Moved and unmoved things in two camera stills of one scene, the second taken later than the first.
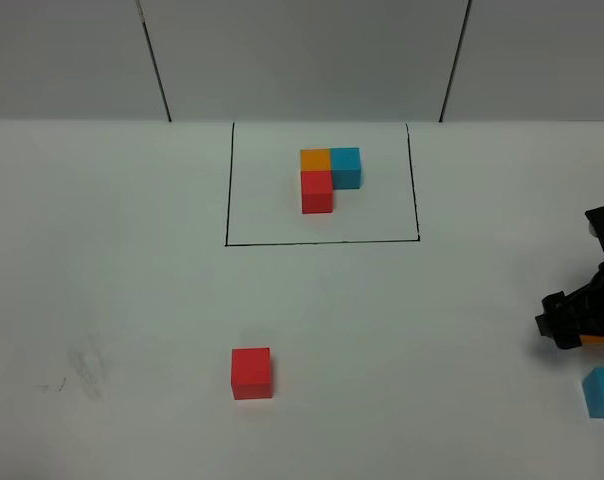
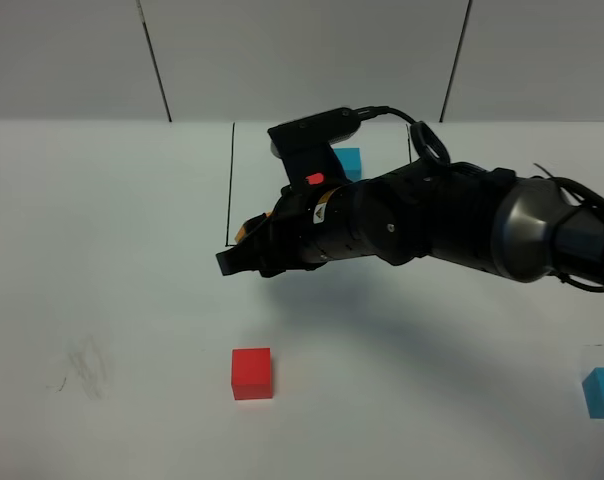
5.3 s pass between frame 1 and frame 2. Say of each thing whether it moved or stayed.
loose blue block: stayed
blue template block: stayed
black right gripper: moved
